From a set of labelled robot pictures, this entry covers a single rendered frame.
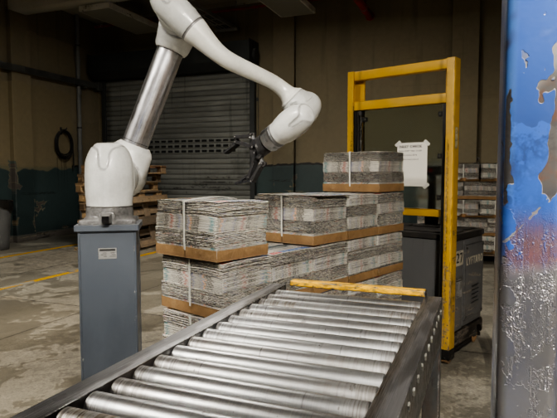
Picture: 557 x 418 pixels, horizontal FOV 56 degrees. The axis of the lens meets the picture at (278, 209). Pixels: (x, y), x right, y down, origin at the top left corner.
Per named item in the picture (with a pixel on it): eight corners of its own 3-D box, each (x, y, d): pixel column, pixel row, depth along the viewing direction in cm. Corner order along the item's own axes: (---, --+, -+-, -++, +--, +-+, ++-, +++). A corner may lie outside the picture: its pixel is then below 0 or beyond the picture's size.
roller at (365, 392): (161, 373, 111) (161, 350, 110) (386, 410, 93) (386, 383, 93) (147, 382, 106) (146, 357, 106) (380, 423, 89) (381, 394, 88)
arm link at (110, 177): (78, 207, 174) (76, 140, 172) (94, 204, 192) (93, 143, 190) (128, 206, 175) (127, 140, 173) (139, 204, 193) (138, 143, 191)
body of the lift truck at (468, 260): (359, 336, 378) (360, 226, 373) (395, 320, 420) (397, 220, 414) (452, 358, 333) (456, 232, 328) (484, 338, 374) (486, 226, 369)
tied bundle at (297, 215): (252, 240, 266) (251, 195, 264) (288, 235, 288) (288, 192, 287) (312, 247, 242) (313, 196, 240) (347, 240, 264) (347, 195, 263)
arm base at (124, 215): (75, 226, 168) (75, 209, 168) (86, 220, 190) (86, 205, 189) (134, 225, 172) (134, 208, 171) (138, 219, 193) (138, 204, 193)
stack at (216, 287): (162, 443, 229) (159, 253, 223) (321, 367, 317) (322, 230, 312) (223, 476, 204) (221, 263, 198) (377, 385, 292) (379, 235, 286)
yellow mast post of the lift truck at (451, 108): (434, 347, 326) (440, 58, 314) (440, 343, 333) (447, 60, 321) (448, 351, 320) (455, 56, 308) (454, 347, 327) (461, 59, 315)
